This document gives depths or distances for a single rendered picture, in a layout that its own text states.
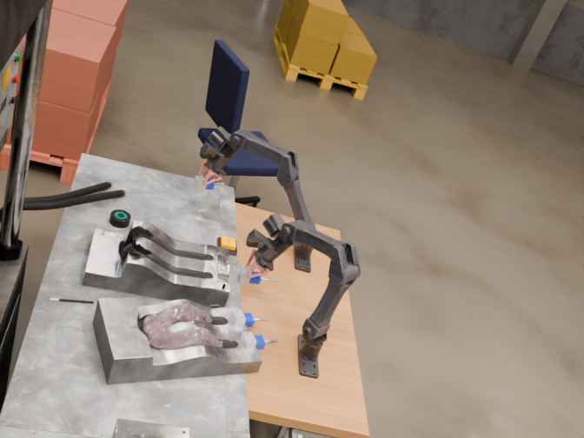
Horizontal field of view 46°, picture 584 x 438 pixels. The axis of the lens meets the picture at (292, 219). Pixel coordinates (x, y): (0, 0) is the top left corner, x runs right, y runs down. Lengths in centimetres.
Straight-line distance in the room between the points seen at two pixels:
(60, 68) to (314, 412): 260
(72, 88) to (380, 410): 247
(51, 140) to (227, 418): 260
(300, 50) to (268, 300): 468
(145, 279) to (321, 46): 494
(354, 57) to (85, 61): 368
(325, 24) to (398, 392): 419
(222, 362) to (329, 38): 518
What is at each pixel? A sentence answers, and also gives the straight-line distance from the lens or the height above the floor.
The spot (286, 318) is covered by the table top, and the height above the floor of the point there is 80.
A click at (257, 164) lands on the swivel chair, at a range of 413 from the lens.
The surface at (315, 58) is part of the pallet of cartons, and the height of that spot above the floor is 29.
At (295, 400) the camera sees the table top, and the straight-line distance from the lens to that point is 230.
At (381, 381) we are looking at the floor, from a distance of 379.
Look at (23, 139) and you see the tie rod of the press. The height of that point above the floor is 126.
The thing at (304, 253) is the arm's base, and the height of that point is 84.
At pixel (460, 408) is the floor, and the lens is 392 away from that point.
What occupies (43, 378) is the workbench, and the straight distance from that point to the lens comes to 215.
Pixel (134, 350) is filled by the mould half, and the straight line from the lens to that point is 211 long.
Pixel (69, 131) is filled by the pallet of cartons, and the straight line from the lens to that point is 430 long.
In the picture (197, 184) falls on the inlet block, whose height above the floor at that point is 94.
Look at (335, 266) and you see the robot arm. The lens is 220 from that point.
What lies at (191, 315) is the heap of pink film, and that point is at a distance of 228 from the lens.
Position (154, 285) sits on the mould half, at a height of 86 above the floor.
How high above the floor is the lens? 239
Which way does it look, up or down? 30 degrees down
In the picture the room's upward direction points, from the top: 22 degrees clockwise
